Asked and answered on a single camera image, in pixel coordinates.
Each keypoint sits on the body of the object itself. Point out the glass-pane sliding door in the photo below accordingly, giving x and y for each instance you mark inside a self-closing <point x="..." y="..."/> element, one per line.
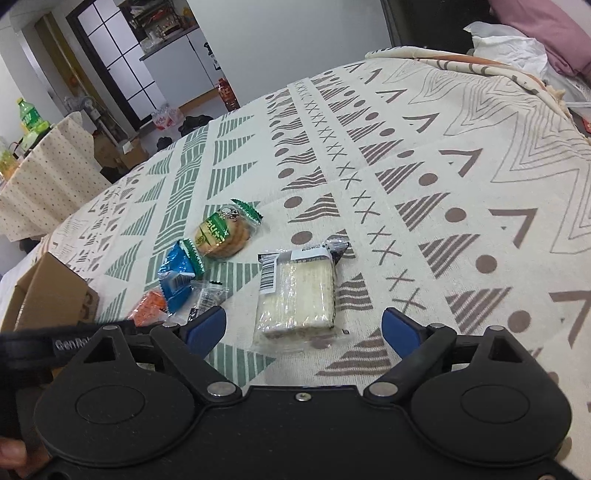
<point x="115" y="60"/>

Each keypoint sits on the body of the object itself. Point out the small clear snack packet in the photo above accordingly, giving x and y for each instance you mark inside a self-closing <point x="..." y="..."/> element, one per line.
<point x="207" y="295"/>

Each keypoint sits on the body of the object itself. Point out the white sandwich cracker packet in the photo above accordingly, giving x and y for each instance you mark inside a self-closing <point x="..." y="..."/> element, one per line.
<point x="295" y="290"/>

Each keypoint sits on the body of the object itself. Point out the cardboard box on floor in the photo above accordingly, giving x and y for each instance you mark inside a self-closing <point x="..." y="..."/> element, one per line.
<point x="120" y="152"/>

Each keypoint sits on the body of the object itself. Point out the red drink bottle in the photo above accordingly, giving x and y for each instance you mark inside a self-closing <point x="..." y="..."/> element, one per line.
<point x="228" y="94"/>

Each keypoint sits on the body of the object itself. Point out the green soda bottle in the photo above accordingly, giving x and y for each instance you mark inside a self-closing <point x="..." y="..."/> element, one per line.
<point x="27" y="117"/>

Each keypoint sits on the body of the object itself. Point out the dotted tablecloth table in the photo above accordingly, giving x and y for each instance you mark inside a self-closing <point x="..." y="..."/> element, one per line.
<point x="46" y="184"/>

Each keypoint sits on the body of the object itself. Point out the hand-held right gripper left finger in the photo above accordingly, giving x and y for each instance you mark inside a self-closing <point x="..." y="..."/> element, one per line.
<point x="207" y="330"/>

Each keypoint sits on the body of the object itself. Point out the orange snack packet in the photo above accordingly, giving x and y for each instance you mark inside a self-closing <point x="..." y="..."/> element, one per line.
<point x="150" y="307"/>

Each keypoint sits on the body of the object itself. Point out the small white fan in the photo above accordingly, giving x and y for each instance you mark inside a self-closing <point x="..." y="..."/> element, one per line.
<point x="83" y="107"/>

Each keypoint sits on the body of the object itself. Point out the white plastic bag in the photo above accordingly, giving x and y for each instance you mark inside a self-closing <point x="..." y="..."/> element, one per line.
<point x="508" y="46"/>

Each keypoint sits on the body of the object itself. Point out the brown cardboard box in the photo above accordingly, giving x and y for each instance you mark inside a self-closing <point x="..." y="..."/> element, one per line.
<point x="51" y="295"/>

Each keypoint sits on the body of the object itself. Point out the person's left hand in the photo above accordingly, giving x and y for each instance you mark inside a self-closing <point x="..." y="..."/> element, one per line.
<point x="11" y="454"/>

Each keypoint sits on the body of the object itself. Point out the patterned bed blanket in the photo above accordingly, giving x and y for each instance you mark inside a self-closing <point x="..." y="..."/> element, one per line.
<point x="415" y="184"/>

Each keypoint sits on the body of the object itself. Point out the green tissue pack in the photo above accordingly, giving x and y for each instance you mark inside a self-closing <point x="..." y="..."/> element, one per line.
<point x="36" y="136"/>

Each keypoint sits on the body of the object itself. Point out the pink pillow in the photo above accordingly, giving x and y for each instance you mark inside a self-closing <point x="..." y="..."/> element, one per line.
<point x="545" y="27"/>

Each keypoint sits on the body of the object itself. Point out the black spray bottle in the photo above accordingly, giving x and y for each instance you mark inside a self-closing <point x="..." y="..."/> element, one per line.
<point x="212" y="55"/>

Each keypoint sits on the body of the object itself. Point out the yellow oil bottle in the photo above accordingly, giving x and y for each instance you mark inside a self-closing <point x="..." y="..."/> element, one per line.
<point x="7" y="161"/>

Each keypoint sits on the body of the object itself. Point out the blue snack packet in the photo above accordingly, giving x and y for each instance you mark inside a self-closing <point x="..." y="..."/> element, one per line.
<point x="178" y="274"/>

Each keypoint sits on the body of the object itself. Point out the pink water bottle pack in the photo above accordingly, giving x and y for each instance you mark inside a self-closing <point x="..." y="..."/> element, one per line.
<point x="166" y="116"/>

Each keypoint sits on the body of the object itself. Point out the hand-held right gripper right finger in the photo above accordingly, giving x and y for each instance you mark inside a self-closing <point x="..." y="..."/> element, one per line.
<point x="401" y="332"/>

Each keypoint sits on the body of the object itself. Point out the grey kitchen cabinet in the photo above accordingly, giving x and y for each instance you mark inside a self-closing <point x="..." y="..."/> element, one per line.
<point x="194" y="64"/>

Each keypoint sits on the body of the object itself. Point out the green round cookie packet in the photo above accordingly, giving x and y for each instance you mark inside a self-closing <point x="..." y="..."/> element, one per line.
<point x="226" y="230"/>

